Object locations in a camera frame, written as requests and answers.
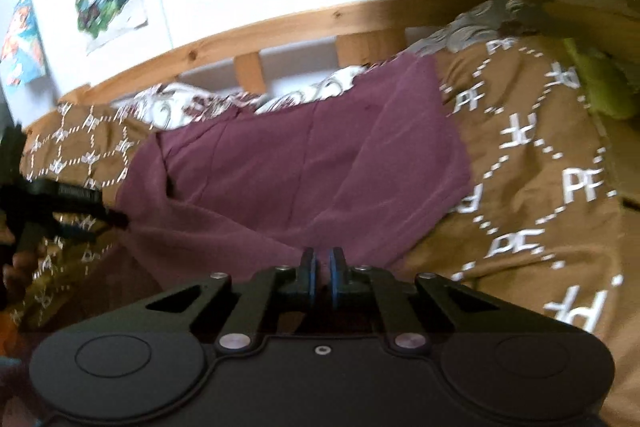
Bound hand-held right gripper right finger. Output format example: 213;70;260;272
328;247;507;353

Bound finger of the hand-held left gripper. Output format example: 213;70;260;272
49;180;130;240

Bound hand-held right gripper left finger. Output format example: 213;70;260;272
131;248;319;354

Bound maroon cloth garment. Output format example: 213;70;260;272
115;56;474;286

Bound person's left hand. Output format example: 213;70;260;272
0;229;38;304

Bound brown printed blanket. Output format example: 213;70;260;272
19;26;640;427

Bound grey patterned cloth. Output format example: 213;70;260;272
414;0;551;54

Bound green cloth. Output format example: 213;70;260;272
564;36;639;120

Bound blue and orange wall poster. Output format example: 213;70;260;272
0;0;49;86

